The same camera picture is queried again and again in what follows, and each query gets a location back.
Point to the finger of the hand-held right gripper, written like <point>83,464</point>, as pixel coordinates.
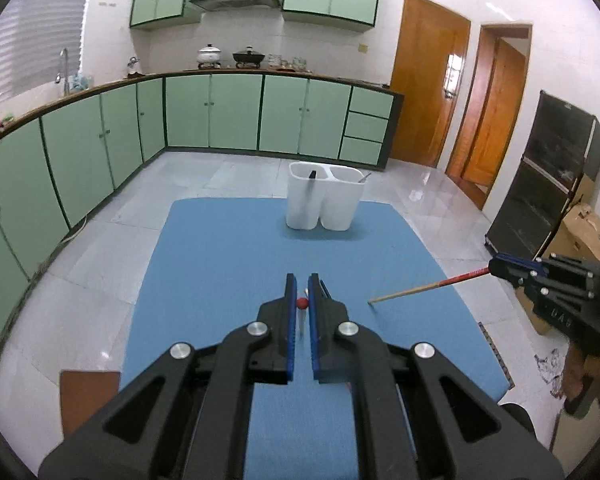
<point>517,258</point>
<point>510,271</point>

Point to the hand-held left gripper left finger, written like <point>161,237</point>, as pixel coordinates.
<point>291,330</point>

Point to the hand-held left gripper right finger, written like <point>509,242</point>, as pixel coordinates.
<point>314,330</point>

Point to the thin red-knobbed utensil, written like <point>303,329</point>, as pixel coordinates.
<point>302,303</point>

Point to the red-ended wooden chopstick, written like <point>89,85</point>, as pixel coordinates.
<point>430,286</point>

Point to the white two-compartment utensil holder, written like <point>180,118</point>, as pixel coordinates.
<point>330,205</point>

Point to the person's right hand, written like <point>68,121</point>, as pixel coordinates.
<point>575,365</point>

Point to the cardboard box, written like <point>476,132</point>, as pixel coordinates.
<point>580,230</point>

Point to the blue table mat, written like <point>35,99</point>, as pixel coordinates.
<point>220,270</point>

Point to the black cabinet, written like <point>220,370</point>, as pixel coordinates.
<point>545,160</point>

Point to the open wooden door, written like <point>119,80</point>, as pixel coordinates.
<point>500,120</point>

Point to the black utensil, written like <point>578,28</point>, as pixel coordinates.
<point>312,175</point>

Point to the metal spoon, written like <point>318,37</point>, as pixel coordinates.
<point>365,177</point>

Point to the closed wooden door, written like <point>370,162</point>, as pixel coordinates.
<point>425,85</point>

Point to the brown wooden stool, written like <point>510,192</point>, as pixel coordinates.
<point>87,400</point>

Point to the green lower kitchen cabinets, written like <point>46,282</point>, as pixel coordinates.
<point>230,110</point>

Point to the glassware on counter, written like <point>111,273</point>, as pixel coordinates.
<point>290,63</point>

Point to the black wok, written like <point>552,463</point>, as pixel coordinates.
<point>249,56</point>

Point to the white cooking pot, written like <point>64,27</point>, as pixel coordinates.
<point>210,55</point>

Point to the small kettle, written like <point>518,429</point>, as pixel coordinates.
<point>133,65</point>

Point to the bottles by faucet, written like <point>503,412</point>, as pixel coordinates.
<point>81,82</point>

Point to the metal faucet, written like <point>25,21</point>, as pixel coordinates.
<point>64,67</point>

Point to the window blinds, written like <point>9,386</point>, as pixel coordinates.
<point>40,35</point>

